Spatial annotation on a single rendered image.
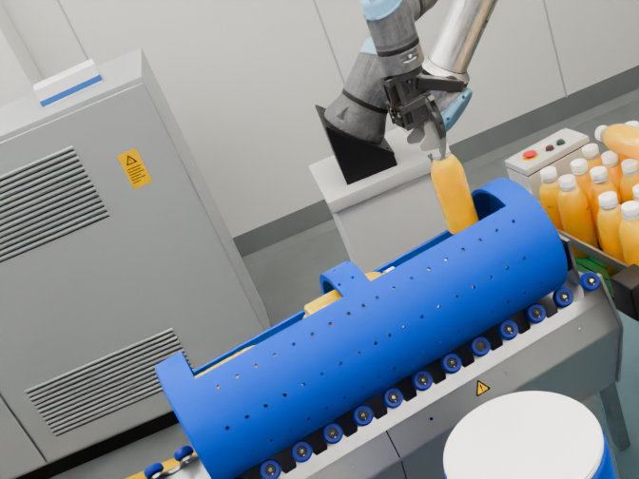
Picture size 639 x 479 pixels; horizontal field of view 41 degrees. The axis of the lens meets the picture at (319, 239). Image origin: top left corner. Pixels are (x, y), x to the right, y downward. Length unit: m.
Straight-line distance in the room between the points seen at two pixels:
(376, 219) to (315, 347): 0.86
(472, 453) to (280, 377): 0.40
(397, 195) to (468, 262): 0.74
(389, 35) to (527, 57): 3.17
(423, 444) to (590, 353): 0.45
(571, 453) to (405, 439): 0.48
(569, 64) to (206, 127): 2.02
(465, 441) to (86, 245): 2.08
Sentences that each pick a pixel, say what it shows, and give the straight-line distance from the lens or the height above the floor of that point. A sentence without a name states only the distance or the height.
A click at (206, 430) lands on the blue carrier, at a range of 1.69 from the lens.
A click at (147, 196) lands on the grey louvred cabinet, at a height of 1.03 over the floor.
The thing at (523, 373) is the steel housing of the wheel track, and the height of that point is 0.86.
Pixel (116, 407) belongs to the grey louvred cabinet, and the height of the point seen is 0.23.
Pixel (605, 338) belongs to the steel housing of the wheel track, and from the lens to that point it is 2.06.
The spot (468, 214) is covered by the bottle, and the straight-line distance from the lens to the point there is 1.90.
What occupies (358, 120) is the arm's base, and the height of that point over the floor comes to 1.27.
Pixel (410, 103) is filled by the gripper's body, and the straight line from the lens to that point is 1.77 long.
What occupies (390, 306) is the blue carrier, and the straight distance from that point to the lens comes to 1.73.
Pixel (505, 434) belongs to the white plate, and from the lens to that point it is 1.58.
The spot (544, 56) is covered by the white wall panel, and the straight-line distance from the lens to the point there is 4.89.
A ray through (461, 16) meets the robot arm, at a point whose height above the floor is 1.46.
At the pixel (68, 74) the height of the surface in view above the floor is 1.52.
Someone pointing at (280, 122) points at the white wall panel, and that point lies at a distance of 4.54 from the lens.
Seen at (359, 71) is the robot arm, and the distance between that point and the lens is 2.44.
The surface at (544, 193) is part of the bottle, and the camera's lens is 2.18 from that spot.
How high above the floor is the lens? 2.12
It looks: 27 degrees down
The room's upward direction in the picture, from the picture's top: 23 degrees counter-clockwise
